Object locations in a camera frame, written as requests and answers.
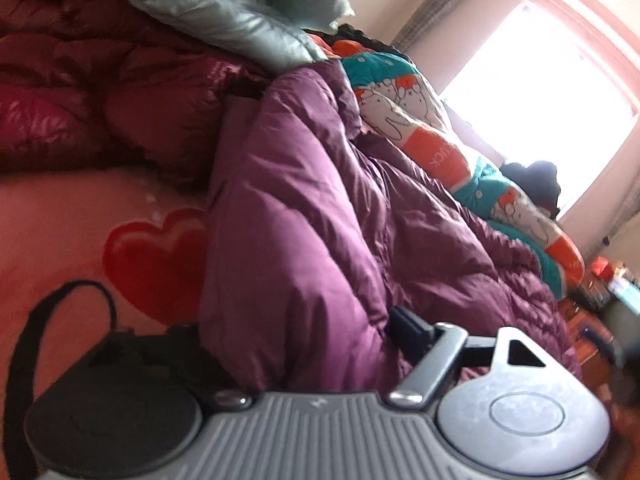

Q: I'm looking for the bright window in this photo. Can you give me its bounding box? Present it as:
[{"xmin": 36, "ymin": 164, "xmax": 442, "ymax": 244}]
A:
[{"xmin": 440, "ymin": 0, "xmax": 640, "ymax": 226}]

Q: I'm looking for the light grey down jacket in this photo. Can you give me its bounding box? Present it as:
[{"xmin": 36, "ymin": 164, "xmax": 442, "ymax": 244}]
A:
[{"xmin": 121, "ymin": 0, "xmax": 356, "ymax": 68}]

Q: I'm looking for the bed with pink sheet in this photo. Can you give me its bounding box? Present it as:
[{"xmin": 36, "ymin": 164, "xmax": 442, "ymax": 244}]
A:
[{"xmin": 0, "ymin": 165, "xmax": 216, "ymax": 480}]

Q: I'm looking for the teal orange printed quilt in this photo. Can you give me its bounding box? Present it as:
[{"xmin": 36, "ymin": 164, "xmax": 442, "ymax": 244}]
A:
[{"xmin": 305, "ymin": 30, "xmax": 586, "ymax": 301}]

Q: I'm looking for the maroon down jacket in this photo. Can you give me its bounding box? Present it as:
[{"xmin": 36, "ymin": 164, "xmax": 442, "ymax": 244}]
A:
[{"xmin": 0, "ymin": 0, "xmax": 281, "ymax": 191}]

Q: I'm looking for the dark clothes pile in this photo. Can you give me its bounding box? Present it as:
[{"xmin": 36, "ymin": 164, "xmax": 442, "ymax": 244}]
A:
[{"xmin": 500, "ymin": 160, "xmax": 563, "ymax": 221}]

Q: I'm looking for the purple down jacket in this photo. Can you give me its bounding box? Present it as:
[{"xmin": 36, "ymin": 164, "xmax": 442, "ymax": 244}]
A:
[{"xmin": 197, "ymin": 57, "xmax": 583, "ymax": 396}]

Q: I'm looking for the black strap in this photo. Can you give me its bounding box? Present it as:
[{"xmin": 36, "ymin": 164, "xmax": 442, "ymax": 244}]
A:
[{"xmin": 2, "ymin": 280, "xmax": 118, "ymax": 480}]

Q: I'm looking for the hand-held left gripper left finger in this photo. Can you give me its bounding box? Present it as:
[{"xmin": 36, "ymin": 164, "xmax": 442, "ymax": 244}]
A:
[{"xmin": 82, "ymin": 325, "xmax": 253, "ymax": 411}]

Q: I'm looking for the grey ribbed radiator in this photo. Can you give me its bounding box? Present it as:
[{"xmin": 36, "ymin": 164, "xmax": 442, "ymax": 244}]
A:
[{"xmin": 390, "ymin": 0, "xmax": 476, "ymax": 56}]

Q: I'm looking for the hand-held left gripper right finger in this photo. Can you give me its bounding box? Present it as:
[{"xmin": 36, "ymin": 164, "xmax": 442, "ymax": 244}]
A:
[{"xmin": 387, "ymin": 306, "xmax": 548, "ymax": 408}]

